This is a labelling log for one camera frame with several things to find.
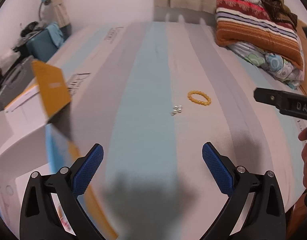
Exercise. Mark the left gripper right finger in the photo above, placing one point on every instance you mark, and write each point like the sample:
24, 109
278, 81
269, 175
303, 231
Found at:
266, 215

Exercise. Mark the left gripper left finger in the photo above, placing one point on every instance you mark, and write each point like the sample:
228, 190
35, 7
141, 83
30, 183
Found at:
39, 218

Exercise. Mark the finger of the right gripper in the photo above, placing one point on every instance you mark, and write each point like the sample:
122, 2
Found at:
276, 98

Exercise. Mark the white pearl earrings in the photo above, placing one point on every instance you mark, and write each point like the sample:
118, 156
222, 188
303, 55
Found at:
176, 109

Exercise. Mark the floral folded quilt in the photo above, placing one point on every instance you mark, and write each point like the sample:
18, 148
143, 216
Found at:
279, 67

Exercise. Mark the striped orange pillow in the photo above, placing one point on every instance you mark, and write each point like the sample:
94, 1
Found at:
239, 20

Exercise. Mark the white cardboard box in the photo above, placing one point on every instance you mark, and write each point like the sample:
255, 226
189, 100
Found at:
96, 90

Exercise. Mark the brown blanket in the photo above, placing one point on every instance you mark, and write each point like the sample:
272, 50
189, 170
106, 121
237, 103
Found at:
279, 12

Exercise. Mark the striped bed sheet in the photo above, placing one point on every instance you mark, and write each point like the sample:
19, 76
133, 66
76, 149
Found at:
153, 182

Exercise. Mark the grey suitcase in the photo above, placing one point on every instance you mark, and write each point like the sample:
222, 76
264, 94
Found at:
16, 81

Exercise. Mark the teal suitcase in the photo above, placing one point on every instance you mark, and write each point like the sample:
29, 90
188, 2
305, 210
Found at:
41, 46

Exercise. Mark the light blue cloth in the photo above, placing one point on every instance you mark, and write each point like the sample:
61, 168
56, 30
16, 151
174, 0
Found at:
56, 34

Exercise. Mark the blue desk lamp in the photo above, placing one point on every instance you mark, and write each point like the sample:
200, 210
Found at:
45, 3

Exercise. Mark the wooden bed frame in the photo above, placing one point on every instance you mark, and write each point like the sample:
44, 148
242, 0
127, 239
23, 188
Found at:
303, 40

